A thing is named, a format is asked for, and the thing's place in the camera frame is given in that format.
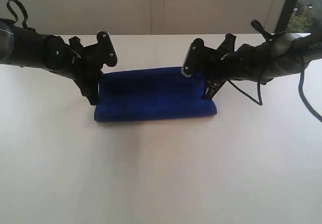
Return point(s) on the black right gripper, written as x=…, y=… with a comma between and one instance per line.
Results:
x=224, y=68

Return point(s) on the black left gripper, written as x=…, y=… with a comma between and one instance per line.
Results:
x=86, y=78

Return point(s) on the blue microfibre towel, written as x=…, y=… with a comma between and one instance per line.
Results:
x=151, y=94

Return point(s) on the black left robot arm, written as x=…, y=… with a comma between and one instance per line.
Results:
x=26, y=48

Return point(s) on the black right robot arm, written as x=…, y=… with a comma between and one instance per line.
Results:
x=285, y=54

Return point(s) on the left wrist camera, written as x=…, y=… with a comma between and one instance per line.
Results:
x=101, y=53

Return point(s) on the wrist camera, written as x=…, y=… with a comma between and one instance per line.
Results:
x=101, y=53
x=198, y=60

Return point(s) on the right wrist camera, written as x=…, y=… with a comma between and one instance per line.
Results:
x=198, y=60

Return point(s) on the black window frame post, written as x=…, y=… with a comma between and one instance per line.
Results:
x=285, y=16

